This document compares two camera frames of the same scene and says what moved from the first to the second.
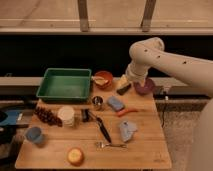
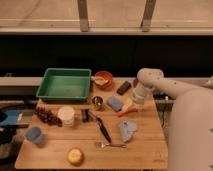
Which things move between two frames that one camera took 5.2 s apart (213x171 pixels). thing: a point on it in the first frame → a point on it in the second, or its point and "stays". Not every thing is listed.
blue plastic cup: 33,134 stays
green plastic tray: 65,85 stays
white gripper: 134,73 → 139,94
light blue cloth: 127,129 stays
